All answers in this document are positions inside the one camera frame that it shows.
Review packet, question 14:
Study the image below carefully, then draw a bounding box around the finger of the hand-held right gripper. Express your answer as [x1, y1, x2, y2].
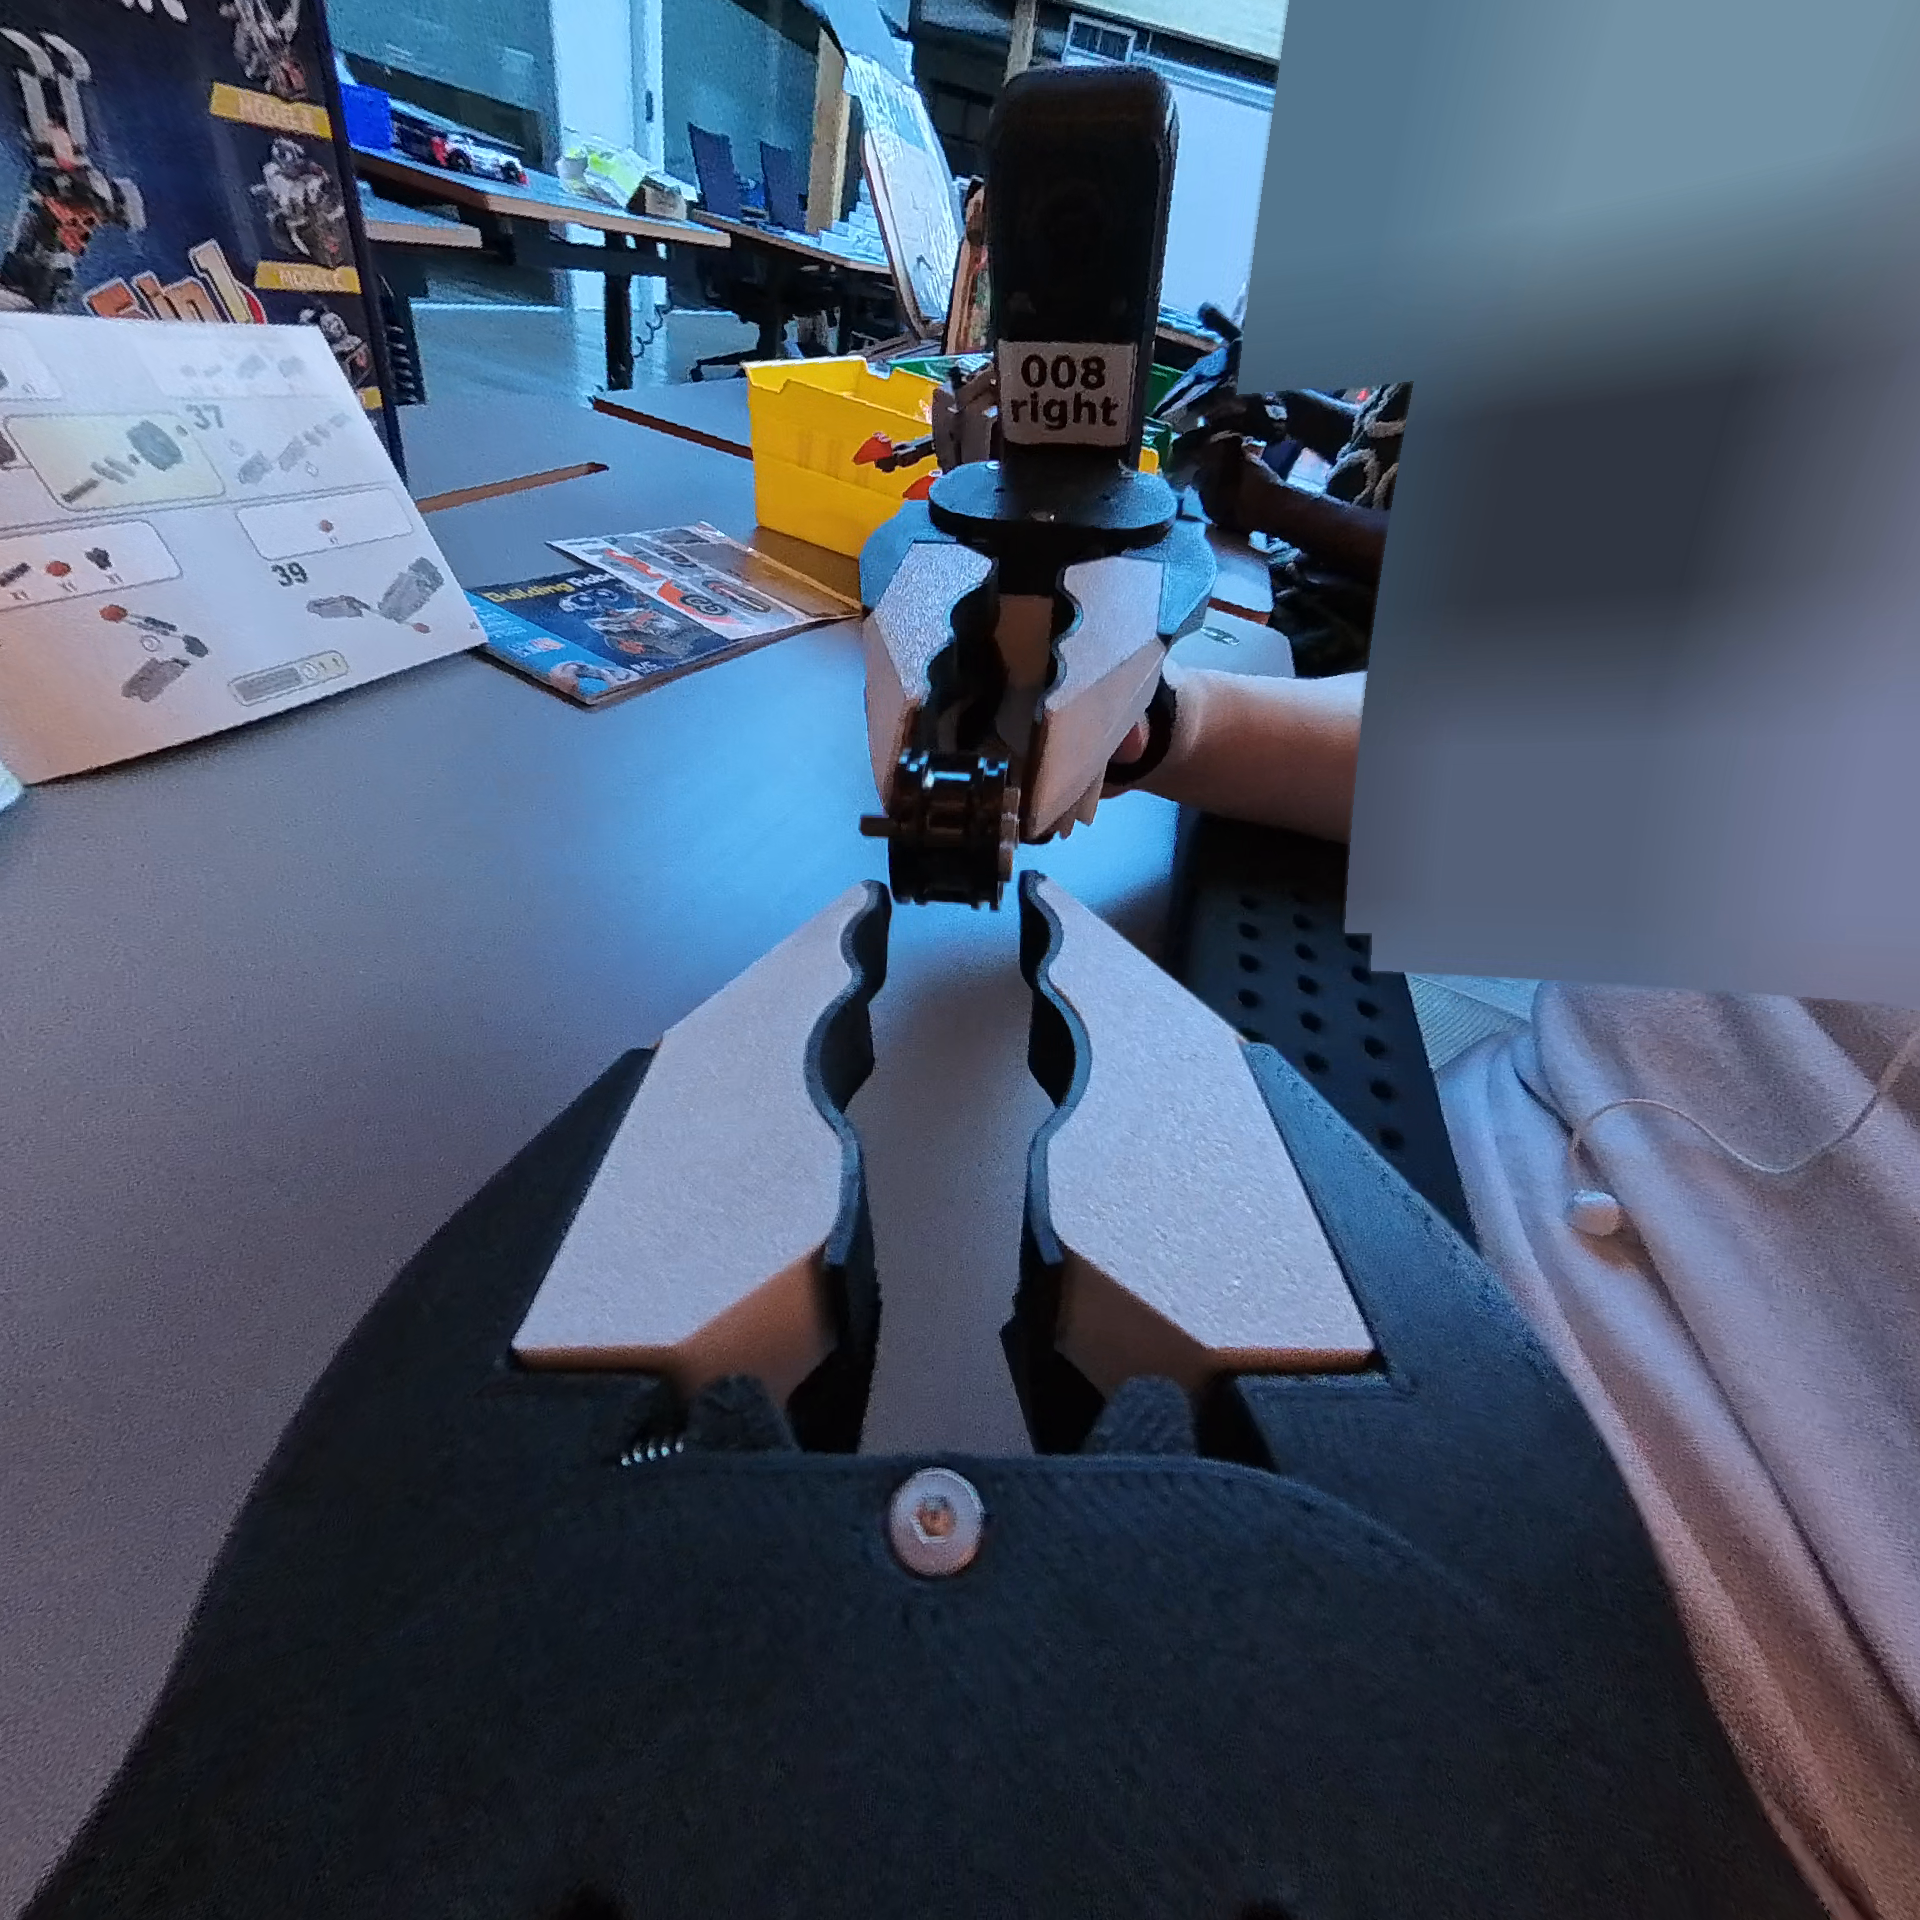
[996, 557, 1173, 846]
[861, 540, 998, 840]

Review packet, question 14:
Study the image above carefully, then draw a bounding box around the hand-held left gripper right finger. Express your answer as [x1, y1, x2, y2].
[1001, 873, 1377, 1444]

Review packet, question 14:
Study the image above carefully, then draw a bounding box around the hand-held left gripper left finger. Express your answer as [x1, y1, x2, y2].
[512, 881, 889, 1449]

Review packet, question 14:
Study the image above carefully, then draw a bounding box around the black toy building part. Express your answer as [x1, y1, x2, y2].
[859, 598, 1009, 912]

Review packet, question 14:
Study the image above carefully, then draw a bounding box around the another person's forearm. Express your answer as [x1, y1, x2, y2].
[1184, 382, 1415, 600]

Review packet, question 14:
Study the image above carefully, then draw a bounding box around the person's right forearm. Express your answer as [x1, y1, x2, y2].
[1211, 666, 1366, 846]

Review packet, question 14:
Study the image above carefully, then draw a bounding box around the grey desk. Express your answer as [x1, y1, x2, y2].
[0, 348, 1478, 1920]

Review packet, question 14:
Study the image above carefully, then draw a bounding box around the person's right hand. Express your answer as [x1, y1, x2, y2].
[1101, 660, 1216, 838]

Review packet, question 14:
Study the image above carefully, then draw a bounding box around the wooden easel with white board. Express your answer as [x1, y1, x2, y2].
[807, 28, 969, 358]

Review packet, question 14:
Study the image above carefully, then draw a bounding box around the yellow plastic bin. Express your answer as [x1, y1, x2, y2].
[744, 357, 965, 560]

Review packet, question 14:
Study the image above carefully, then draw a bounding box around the green plastic bin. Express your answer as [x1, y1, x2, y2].
[887, 348, 1187, 472]

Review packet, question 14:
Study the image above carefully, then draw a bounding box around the black perforated panel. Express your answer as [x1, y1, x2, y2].
[1168, 809, 1471, 1238]

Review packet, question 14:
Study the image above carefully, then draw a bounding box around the colourful printed leaflet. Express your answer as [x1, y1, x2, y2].
[464, 520, 865, 706]

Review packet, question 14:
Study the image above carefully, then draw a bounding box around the wood-edged background table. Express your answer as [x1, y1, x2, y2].
[347, 141, 740, 396]

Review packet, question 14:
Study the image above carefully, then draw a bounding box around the person's white shirt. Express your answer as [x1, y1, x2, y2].
[1438, 982, 1920, 1920]

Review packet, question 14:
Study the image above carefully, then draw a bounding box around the toy car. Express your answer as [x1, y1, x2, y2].
[393, 128, 531, 185]

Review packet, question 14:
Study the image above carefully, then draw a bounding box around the open white instruction booklet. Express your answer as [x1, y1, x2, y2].
[0, 311, 491, 786]

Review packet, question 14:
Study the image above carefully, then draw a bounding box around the dark toy robot box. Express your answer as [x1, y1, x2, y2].
[0, 0, 409, 471]

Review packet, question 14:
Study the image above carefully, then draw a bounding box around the white earphone cable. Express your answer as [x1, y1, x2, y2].
[1510, 1001, 1895, 1238]

